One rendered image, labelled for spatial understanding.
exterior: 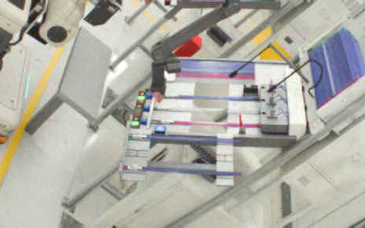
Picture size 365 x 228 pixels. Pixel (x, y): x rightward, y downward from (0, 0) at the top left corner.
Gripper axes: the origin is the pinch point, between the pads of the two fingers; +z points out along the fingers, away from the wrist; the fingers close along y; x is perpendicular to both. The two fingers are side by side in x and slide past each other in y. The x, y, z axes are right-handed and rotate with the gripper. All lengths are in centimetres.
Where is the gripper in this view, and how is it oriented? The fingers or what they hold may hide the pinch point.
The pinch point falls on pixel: (158, 100)
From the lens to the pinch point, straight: 271.6
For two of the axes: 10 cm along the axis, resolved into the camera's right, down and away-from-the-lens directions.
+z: -0.3, 8.2, 5.7
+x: -10.0, -0.4, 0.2
